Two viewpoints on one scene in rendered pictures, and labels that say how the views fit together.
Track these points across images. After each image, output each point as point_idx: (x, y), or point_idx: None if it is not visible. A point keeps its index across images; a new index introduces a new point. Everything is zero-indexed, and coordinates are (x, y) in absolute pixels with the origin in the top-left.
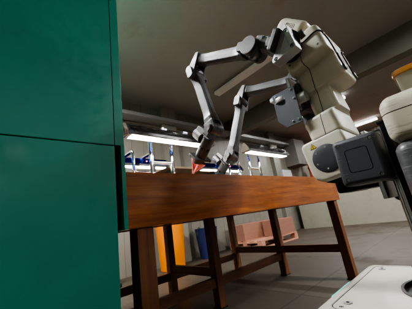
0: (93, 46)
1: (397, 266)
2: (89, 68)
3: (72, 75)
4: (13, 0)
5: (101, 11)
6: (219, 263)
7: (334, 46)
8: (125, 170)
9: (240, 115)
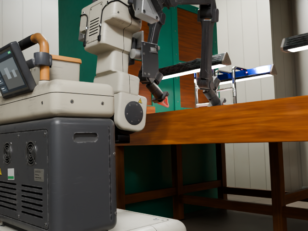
0: (91, 58)
1: (158, 223)
2: (90, 72)
3: (86, 79)
4: (75, 55)
5: None
6: (277, 192)
7: (95, 11)
8: None
9: (201, 34)
